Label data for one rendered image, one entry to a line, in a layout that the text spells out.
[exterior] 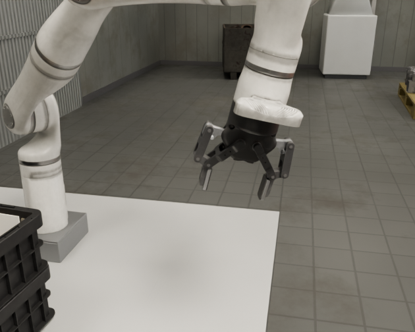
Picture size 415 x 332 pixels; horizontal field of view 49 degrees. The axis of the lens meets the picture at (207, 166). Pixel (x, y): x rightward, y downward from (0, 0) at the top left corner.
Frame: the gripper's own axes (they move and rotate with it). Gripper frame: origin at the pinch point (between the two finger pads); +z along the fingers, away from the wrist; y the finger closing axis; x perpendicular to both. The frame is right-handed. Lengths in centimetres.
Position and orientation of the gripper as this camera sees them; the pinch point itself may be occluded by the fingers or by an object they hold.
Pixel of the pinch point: (233, 189)
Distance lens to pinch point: 71.4
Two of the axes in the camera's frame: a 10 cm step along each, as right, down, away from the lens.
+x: 0.7, 4.4, -9.0
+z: -2.3, 8.8, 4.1
